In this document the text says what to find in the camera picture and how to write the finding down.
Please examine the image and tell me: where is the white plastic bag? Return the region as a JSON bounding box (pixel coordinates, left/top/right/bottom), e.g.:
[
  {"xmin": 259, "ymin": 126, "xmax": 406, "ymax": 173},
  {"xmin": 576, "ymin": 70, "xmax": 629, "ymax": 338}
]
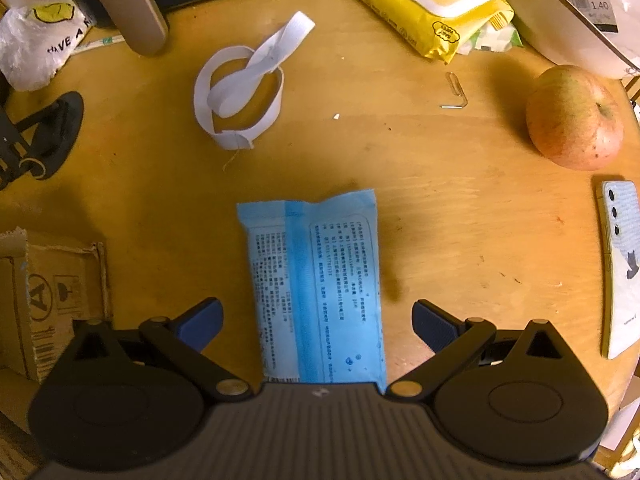
[{"xmin": 0, "ymin": 2, "xmax": 96, "ymax": 92}]

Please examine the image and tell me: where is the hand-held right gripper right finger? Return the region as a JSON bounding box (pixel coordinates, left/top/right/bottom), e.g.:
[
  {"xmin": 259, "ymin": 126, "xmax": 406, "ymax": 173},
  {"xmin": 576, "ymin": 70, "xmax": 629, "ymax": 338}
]
[{"xmin": 386, "ymin": 299, "xmax": 571, "ymax": 402}]

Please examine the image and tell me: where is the metal paper clip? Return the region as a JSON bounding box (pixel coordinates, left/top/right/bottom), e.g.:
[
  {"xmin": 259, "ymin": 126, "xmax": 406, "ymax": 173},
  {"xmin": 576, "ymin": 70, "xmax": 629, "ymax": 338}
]
[{"xmin": 440, "ymin": 72, "xmax": 469, "ymax": 109}]

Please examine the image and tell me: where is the white smartphone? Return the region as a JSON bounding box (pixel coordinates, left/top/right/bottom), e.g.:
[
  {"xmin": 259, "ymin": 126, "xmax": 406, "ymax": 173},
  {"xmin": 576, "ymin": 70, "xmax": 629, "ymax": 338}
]
[{"xmin": 596, "ymin": 180, "xmax": 640, "ymax": 360}]

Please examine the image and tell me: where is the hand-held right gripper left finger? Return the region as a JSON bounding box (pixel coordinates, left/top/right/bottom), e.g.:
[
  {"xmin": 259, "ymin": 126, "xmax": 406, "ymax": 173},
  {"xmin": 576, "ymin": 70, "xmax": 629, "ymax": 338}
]
[{"xmin": 70, "ymin": 297, "xmax": 251, "ymax": 403}]

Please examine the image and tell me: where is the white elastic band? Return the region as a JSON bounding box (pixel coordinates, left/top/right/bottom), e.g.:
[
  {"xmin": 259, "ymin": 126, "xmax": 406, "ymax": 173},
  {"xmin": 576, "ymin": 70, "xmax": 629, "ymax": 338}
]
[{"xmin": 194, "ymin": 11, "xmax": 316, "ymax": 151}]

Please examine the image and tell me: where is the cardboard box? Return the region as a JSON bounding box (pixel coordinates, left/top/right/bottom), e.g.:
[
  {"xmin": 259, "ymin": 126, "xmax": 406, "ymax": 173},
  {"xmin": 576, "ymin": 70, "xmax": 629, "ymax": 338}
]
[{"xmin": 0, "ymin": 229, "xmax": 112, "ymax": 384}]

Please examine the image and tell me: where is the blue wet wipes packet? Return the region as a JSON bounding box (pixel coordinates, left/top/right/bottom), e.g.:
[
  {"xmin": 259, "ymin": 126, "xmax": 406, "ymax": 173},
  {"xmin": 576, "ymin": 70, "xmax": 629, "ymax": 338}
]
[{"xmin": 236, "ymin": 189, "xmax": 389, "ymax": 394}]

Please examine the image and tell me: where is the black phone stand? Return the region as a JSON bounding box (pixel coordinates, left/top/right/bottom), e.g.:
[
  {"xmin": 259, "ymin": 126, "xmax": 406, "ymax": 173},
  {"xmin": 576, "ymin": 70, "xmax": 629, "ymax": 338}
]
[{"xmin": 0, "ymin": 91, "xmax": 85, "ymax": 191}]

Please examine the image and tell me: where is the green tissue packet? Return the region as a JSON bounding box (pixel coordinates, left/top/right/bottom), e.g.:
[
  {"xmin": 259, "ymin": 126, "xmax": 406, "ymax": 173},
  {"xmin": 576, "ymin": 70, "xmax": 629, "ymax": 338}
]
[{"xmin": 456, "ymin": 19, "xmax": 524, "ymax": 57}]

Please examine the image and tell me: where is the monitor stand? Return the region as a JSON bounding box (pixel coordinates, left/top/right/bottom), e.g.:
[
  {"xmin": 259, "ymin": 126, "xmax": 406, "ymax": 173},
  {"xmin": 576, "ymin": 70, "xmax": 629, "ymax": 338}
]
[{"xmin": 42, "ymin": 0, "xmax": 307, "ymax": 57}]

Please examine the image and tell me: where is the white bowl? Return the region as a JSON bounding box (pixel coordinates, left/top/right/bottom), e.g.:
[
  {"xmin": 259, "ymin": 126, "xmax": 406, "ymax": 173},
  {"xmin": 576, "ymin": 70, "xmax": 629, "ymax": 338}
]
[{"xmin": 487, "ymin": 0, "xmax": 640, "ymax": 80}]

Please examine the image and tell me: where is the apple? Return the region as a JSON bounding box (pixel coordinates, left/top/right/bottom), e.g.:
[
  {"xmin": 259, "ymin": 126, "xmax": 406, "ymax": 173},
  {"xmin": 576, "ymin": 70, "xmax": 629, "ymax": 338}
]
[{"xmin": 525, "ymin": 64, "xmax": 625, "ymax": 171}]

